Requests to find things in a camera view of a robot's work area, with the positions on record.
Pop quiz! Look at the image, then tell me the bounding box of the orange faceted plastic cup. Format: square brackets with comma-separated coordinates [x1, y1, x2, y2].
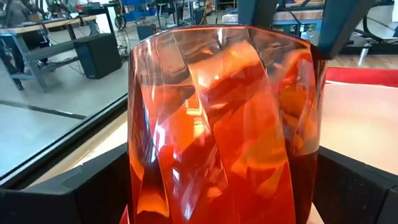
[126, 24, 328, 224]

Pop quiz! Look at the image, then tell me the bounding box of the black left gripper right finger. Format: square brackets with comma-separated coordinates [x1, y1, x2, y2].
[312, 146, 398, 224]

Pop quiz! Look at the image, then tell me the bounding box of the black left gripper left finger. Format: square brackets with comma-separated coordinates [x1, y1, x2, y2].
[0, 142, 130, 224]

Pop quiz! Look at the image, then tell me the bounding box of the red plastic tray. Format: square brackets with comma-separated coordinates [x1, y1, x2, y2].
[324, 66, 398, 89]

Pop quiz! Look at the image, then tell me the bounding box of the blue workbench with wooden top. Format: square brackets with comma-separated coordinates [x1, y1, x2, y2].
[272, 8, 325, 35]

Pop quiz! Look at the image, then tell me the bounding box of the small black box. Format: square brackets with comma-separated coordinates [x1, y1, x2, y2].
[136, 24, 157, 41]

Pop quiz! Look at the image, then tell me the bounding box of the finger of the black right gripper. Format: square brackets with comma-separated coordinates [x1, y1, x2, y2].
[237, 0, 279, 29]
[316, 0, 376, 60]

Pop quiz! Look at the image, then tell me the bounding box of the black aluminium table frame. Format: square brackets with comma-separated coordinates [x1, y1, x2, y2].
[0, 92, 129, 189]

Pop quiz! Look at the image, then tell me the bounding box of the black speaker box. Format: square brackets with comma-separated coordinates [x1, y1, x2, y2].
[72, 32, 123, 80]

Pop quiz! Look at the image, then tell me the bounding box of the person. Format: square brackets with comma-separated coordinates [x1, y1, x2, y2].
[0, 0, 32, 28]

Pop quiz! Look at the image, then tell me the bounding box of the grey workbench with wooden top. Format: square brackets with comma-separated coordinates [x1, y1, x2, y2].
[0, 14, 101, 94]

